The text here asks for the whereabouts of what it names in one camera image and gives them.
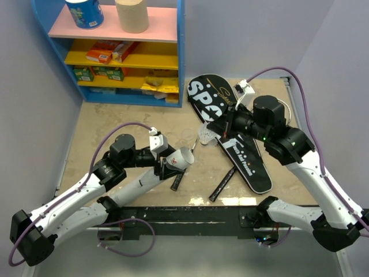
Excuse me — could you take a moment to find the green box middle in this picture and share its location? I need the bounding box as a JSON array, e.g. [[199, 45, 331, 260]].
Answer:
[[91, 66, 107, 76]]

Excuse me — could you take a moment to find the white badminton racket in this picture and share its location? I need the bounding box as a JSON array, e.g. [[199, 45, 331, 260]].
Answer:
[[208, 98, 292, 203]]

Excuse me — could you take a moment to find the black racket cover bag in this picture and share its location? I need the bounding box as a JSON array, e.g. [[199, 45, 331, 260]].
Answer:
[[187, 74, 273, 194]]

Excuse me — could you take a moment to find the red white box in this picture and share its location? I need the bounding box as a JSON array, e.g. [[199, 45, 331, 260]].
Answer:
[[112, 41, 138, 63]]

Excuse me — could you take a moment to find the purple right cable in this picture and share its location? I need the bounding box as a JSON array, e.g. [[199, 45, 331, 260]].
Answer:
[[246, 66, 369, 249]]

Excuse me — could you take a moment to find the black shaft badminton racket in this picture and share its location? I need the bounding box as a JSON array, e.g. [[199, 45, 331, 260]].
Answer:
[[170, 138, 198, 192]]

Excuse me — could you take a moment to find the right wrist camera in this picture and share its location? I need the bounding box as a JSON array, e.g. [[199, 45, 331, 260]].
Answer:
[[234, 79, 256, 107]]

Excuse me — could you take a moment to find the brown paper roll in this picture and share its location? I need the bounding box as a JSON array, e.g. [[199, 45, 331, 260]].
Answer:
[[115, 0, 149, 33]]

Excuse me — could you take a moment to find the green box right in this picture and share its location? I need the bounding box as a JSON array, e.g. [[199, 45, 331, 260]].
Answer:
[[106, 67, 125, 81]]

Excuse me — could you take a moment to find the white shuttlecock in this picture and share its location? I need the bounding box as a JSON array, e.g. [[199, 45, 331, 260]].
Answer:
[[198, 123, 217, 147], [208, 138, 218, 147]]

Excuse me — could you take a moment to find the clear plastic tube lid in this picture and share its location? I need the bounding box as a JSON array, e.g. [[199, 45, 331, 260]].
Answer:
[[181, 129, 195, 141]]

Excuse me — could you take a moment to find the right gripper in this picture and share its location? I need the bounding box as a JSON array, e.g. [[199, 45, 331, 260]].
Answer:
[[208, 102, 270, 141]]

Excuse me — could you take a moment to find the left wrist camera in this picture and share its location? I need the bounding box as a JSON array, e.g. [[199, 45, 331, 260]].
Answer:
[[149, 127, 168, 154]]

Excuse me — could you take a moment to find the yellow snack bag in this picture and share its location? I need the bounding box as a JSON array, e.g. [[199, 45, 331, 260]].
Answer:
[[141, 76, 179, 95]]

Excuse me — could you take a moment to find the blue shelf unit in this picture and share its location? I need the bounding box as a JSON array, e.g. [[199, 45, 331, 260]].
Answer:
[[32, 1, 185, 107]]

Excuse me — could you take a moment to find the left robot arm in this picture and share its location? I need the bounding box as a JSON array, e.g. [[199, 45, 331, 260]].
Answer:
[[10, 133, 194, 267]]

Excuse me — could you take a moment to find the purple cable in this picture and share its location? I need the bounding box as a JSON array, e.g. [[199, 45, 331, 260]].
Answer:
[[7, 122, 156, 267], [246, 66, 369, 249]]

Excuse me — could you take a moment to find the blue snack canister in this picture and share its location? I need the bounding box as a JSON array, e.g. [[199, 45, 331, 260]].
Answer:
[[65, 0, 104, 29]]

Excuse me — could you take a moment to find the orange box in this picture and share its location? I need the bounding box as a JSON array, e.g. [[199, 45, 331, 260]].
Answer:
[[85, 40, 122, 64]]

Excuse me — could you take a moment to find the white shuttlecock tube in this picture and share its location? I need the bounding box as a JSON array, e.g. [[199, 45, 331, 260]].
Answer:
[[110, 147, 195, 207]]

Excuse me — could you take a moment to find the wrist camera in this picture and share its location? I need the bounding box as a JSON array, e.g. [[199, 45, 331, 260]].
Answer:
[[234, 79, 256, 107], [149, 127, 168, 154]]

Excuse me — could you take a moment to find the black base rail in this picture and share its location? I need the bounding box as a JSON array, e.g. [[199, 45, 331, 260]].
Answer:
[[85, 205, 292, 240]]

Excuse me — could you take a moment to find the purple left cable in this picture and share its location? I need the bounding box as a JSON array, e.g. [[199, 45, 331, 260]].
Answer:
[[7, 122, 156, 267]]

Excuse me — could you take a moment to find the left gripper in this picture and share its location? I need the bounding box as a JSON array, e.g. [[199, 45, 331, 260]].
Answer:
[[123, 144, 185, 179]]

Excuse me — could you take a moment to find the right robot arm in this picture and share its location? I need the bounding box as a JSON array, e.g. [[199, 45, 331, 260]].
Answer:
[[208, 95, 368, 252]]

